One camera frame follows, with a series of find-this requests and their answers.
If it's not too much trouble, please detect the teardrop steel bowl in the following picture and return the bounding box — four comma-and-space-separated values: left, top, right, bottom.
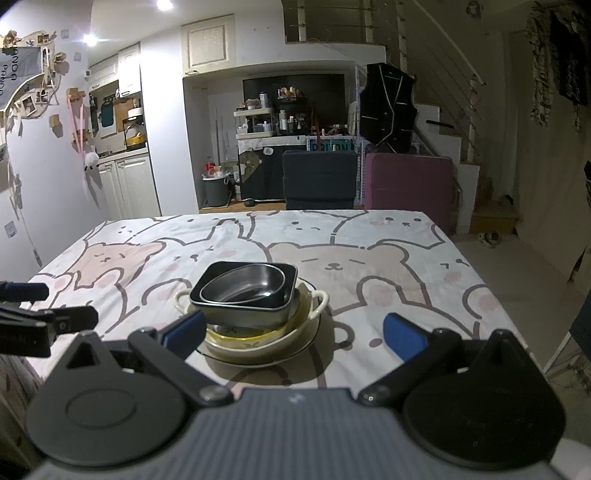
199, 263, 286, 306

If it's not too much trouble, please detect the cardboard box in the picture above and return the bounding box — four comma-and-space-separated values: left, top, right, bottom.
470, 200, 520, 234

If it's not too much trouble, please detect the white storage shelf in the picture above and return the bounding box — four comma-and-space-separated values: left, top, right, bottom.
234, 88, 308, 140

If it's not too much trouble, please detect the black jacket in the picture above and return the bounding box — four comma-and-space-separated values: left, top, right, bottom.
359, 63, 419, 153

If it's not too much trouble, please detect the curved wooden wall shelf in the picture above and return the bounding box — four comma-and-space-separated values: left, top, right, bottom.
0, 30, 64, 121

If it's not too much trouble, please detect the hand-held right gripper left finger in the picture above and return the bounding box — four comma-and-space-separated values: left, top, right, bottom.
59, 310, 232, 409

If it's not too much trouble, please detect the grey trash bin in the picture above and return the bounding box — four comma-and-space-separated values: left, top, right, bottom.
202, 175, 232, 208

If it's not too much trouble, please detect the maroon upholstered chair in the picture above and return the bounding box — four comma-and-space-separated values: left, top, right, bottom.
364, 152, 456, 232

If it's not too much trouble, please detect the white upper cabinet door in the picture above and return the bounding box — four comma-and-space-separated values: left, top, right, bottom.
181, 21, 238, 75

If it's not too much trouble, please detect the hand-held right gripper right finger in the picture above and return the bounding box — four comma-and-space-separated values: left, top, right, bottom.
358, 312, 533, 408

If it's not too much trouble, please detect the white staircase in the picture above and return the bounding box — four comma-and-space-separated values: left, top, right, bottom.
413, 103, 481, 232

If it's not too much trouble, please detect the bear printed tablecloth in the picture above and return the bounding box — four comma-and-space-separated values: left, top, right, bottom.
28, 209, 546, 403

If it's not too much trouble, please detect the white drawer cabinet wooden top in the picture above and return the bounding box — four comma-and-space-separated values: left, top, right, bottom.
198, 199, 288, 213

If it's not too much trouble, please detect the navy upholstered chair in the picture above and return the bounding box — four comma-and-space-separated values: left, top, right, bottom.
282, 150, 359, 211

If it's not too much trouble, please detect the dark curtained cabinet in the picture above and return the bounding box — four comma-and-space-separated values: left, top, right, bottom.
237, 136, 287, 202

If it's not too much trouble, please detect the cream handled bowl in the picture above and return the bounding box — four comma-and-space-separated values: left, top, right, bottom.
174, 281, 330, 364

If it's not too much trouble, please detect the white kitchen cabinet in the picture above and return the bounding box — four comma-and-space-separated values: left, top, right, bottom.
94, 154, 160, 220

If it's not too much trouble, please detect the clear glass plate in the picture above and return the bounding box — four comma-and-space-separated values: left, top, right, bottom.
193, 318, 323, 369

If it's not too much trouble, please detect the white floral bowl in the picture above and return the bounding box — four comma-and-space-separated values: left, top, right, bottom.
205, 288, 313, 345

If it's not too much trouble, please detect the black hanging garment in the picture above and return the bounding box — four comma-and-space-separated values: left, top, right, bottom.
549, 8, 591, 108

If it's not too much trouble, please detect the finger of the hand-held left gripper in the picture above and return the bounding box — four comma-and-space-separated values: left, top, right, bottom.
0, 281, 51, 304
0, 304, 100, 359

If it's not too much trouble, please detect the rectangular steel tray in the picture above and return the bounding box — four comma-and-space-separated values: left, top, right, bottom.
189, 261, 299, 331

